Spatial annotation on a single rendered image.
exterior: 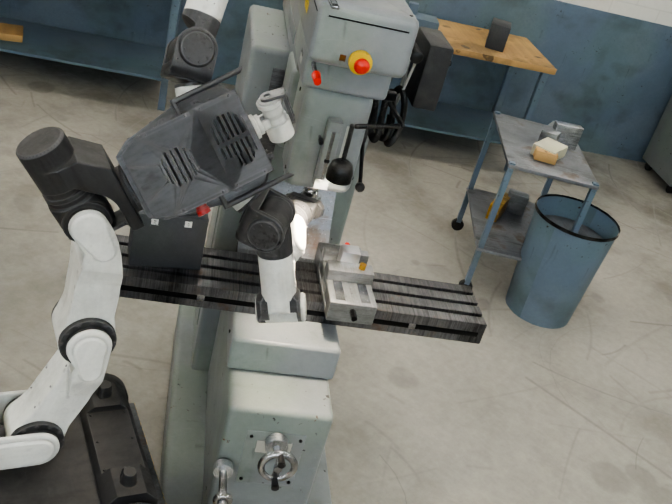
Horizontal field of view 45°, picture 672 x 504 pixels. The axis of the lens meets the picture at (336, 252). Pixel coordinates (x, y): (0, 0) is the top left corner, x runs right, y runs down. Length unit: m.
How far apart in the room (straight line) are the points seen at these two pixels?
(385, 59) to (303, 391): 1.04
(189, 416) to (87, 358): 1.09
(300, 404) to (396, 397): 1.38
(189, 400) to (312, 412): 0.86
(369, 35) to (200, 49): 0.44
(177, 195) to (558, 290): 3.09
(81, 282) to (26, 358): 1.65
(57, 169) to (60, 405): 0.70
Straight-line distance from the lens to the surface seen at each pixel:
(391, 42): 2.13
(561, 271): 4.56
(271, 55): 2.73
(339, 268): 2.58
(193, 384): 3.32
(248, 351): 2.53
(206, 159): 1.83
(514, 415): 4.04
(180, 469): 3.00
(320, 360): 2.57
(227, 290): 2.56
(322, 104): 2.30
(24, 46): 6.25
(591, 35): 7.28
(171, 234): 2.54
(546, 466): 3.85
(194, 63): 1.92
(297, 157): 2.37
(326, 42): 2.11
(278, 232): 1.94
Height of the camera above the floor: 2.38
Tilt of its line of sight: 30 degrees down
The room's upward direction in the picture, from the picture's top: 16 degrees clockwise
